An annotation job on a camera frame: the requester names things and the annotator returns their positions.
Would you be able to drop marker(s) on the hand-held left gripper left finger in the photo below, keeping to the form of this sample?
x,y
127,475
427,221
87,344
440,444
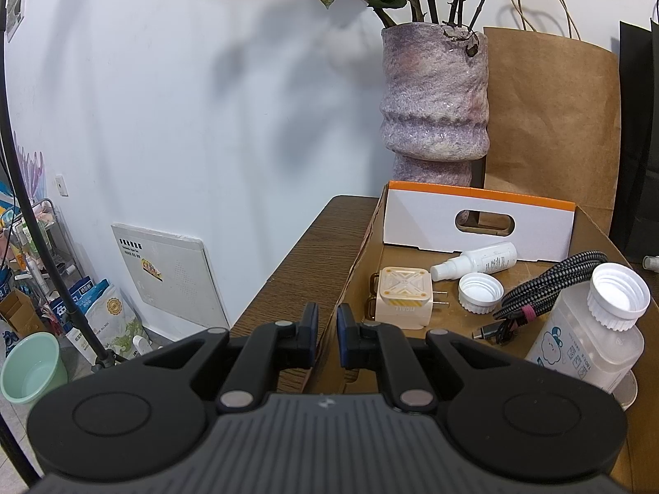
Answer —
x,y
310,342

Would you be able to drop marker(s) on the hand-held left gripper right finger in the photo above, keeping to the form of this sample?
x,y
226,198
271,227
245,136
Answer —
x,y
344,345

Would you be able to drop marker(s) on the beige power adapter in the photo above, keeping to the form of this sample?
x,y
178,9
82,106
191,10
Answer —
x,y
401,293

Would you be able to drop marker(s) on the cardboard box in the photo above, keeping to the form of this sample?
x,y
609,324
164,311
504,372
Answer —
x,y
409,258

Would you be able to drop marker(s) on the small white bottle cap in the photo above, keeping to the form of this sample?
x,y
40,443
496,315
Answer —
x,y
481,296

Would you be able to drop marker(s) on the white spray bottle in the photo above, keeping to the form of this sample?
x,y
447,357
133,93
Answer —
x,y
484,259

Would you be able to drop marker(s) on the translucent plastic container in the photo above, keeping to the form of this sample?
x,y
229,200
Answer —
x,y
576,350

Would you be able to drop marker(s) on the large white ribbed cap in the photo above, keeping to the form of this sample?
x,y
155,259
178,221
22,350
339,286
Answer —
x,y
618,298

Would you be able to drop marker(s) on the white floor appliance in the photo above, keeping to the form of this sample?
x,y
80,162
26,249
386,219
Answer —
x,y
141,345

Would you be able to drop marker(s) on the white green rice bag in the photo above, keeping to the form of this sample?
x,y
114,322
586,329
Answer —
x,y
116,319

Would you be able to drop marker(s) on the black tripod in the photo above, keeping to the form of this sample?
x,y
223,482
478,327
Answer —
x,y
105,359

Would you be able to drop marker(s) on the blue printed bag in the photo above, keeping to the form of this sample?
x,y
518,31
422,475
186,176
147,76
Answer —
x,y
87,292

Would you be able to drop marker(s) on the purple ceramic vase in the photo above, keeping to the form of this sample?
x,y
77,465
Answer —
x,y
437,103

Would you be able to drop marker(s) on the green plastic basin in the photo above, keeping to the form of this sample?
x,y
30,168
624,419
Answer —
x,y
31,373

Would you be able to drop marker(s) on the white paper cup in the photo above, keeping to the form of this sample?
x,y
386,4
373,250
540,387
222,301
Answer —
x,y
628,391

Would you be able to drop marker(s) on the metal storage rack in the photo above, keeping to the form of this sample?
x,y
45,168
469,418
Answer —
x,y
46,221

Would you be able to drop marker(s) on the small brown cardboard carton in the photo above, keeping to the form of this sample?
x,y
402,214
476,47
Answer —
x,y
18,311

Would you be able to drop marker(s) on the brown paper bag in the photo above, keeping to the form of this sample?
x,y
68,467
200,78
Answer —
x,y
551,113

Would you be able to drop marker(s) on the white plastic pipe fitting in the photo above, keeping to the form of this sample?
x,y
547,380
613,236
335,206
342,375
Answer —
x,y
652,263

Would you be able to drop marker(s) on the black paper bag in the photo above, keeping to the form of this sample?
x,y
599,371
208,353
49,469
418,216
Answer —
x,y
638,139

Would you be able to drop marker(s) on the white wall panel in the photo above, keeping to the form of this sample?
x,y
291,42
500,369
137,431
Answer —
x,y
164,272

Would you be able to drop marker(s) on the white wall switch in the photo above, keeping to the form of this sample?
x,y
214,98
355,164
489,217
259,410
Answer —
x,y
61,185

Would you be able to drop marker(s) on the purple wall picture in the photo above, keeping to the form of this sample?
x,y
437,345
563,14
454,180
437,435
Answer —
x,y
31,164

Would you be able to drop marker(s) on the wall poster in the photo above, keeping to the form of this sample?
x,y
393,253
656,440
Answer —
x,y
16,2

